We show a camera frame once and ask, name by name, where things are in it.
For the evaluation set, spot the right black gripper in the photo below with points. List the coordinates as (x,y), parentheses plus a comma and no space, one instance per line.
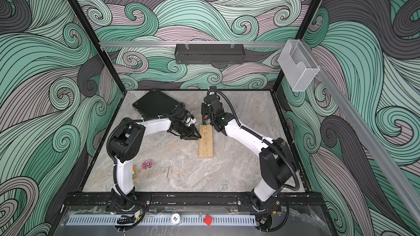
(204,107)

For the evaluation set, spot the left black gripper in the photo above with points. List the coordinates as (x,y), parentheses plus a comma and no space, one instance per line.
(191,135)

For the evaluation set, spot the wooden block with nails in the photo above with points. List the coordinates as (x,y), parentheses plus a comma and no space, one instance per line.
(206,142)

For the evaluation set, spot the claw hammer orange black handle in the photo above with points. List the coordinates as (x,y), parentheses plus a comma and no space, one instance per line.
(205,118)

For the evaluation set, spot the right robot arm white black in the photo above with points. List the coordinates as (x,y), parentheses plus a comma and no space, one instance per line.
(277,165)

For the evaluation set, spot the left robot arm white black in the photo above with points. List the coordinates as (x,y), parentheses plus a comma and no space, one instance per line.
(124,143)

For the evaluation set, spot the black hard case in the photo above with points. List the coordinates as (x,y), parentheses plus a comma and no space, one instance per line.
(156,103)

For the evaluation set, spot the pink toy car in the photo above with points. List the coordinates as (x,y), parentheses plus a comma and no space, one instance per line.
(147,164)

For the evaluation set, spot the rubiks cube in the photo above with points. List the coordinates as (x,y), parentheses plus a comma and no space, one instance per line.
(134,174)

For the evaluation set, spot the white round knob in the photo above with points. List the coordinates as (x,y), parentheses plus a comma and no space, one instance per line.
(175,219)

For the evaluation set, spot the red cube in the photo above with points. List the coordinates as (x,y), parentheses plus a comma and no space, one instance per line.
(208,220)

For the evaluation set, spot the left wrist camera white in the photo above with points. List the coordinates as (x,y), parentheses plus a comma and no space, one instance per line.
(190,120)

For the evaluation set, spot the black wall tray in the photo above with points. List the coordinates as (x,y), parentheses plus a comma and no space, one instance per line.
(215,54)

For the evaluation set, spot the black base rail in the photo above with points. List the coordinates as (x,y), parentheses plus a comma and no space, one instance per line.
(157,201)

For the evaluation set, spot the aluminium wall rail back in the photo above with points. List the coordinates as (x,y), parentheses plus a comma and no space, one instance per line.
(172,44)

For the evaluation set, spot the aluminium wall rail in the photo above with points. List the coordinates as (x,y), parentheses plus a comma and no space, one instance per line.
(172,44)
(333,77)

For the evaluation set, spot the clear mesh wall holder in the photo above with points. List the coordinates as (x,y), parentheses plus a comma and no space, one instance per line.
(298,64)

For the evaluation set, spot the white slotted cable duct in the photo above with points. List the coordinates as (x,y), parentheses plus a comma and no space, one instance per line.
(162,220)

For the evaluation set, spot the aluminium wall rail right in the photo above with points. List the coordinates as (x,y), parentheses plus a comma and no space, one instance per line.
(333,77)

